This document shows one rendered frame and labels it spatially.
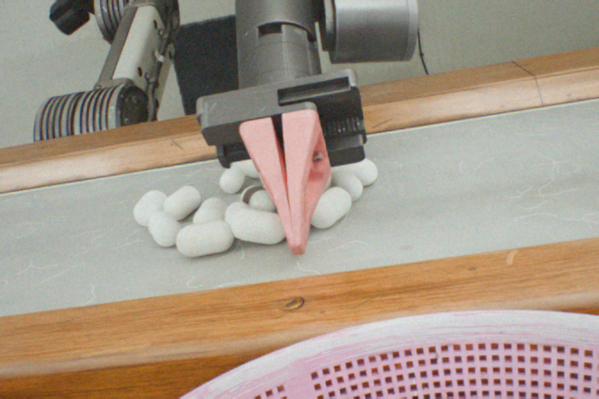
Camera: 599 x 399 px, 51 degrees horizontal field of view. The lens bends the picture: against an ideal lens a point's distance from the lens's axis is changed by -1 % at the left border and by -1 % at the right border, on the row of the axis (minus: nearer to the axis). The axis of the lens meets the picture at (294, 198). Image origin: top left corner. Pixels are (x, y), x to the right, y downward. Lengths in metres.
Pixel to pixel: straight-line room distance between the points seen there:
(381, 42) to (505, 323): 0.26
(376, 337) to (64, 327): 0.15
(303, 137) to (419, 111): 0.25
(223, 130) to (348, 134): 0.08
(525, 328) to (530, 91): 0.40
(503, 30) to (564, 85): 1.99
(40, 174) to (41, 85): 1.99
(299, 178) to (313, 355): 0.14
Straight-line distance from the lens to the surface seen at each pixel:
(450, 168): 0.49
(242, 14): 0.46
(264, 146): 0.37
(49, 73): 2.65
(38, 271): 0.47
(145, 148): 0.65
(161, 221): 0.43
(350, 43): 0.45
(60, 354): 0.30
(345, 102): 0.41
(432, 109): 0.61
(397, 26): 0.46
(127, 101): 0.85
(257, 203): 0.44
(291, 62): 0.41
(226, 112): 0.39
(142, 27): 0.98
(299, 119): 0.37
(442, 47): 2.56
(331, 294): 0.29
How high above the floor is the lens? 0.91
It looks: 21 degrees down
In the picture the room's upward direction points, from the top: 11 degrees counter-clockwise
